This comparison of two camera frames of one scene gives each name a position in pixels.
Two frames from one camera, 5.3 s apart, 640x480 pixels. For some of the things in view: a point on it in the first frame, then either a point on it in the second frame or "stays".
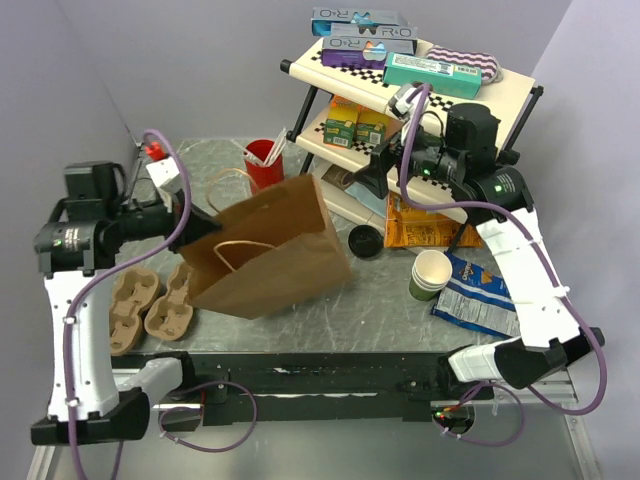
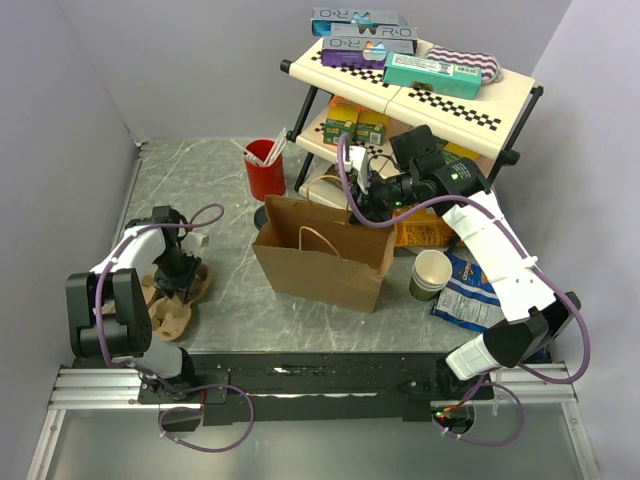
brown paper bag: [272, 249] to [312, 250]
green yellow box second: [370, 126] stays
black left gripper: [198, 225] to [181, 282]
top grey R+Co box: [350, 23] stays
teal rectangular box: [445, 77] stays
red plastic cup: [263, 176] stays
